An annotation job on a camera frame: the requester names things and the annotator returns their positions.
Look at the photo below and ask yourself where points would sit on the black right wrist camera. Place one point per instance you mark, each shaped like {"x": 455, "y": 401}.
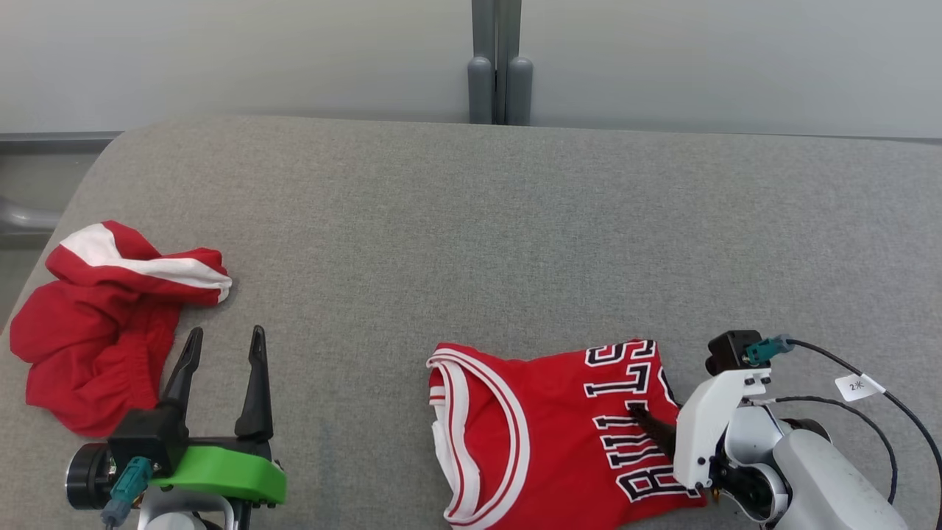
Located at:
{"x": 728, "y": 350}

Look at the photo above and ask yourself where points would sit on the grey fabric sofa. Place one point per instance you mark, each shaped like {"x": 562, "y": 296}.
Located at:
{"x": 441, "y": 258}

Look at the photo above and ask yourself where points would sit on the red shorts with white stripe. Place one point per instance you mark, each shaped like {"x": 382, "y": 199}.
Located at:
{"x": 96, "y": 346}

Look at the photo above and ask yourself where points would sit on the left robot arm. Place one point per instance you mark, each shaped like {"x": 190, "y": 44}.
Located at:
{"x": 176, "y": 515}

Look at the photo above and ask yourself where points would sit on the grey partition base rail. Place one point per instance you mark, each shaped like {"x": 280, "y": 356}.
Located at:
{"x": 59, "y": 142}

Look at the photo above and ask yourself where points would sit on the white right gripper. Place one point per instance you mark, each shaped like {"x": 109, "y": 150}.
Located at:
{"x": 699, "y": 427}

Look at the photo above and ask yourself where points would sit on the teal left camera connector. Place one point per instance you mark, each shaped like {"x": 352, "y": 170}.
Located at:
{"x": 126, "y": 482}

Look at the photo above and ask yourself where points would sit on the grey partition post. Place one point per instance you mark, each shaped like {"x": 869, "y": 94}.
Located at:
{"x": 482, "y": 88}

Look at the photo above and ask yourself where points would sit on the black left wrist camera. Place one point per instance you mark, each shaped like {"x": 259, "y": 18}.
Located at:
{"x": 143, "y": 438}

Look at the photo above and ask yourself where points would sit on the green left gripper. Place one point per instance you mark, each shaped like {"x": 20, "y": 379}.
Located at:
{"x": 228, "y": 471}

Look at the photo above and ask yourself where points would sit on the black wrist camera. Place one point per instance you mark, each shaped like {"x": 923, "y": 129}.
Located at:
{"x": 143, "y": 438}
{"x": 728, "y": 350}

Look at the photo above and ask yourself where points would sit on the teal right camera connector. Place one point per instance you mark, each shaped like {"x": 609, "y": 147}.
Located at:
{"x": 765, "y": 350}

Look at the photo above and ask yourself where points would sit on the red Bulls jersey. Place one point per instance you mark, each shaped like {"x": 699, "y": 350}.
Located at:
{"x": 552, "y": 442}

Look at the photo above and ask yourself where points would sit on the teal camera connector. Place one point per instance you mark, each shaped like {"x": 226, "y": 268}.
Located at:
{"x": 765, "y": 350}
{"x": 126, "y": 482}

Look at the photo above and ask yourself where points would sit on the grey metal tube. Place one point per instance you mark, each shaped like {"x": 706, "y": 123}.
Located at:
{"x": 22, "y": 217}

